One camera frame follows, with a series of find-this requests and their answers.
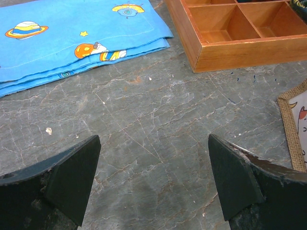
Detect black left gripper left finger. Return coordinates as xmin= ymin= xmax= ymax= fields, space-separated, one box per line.
xmin=0 ymin=135 xmax=101 ymax=230

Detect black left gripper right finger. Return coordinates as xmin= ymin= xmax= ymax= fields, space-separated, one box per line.
xmin=208 ymin=134 xmax=307 ymax=230

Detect burlap canvas tote bag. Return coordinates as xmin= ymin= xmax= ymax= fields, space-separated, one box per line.
xmin=277 ymin=80 xmax=307 ymax=172

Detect blue space-print cloth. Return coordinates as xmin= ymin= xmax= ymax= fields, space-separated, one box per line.
xmin=0 ymin=0 xmax=173 ymax=96

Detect wooden compartment tray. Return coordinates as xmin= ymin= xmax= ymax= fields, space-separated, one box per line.
xmin=166 ymin=0 xmax=307 ymax=73

